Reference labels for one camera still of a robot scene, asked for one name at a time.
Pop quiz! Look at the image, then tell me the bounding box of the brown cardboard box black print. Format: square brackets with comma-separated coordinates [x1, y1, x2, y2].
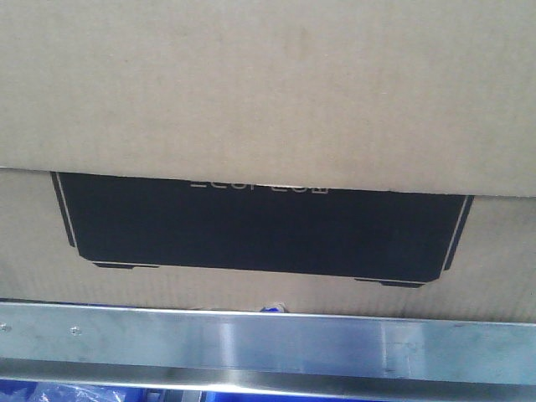
[1, 1, 535, 322]

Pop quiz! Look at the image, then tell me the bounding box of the blue plastic bin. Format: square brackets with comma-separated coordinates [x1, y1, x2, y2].
[142, 385, 536, 402]

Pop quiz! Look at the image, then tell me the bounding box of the clear plastic bag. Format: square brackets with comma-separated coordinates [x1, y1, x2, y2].
[28, 383, 145, 402]

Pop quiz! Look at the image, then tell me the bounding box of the metal shelf rail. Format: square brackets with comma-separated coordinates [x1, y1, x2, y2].
[1, 301, 535, 395]

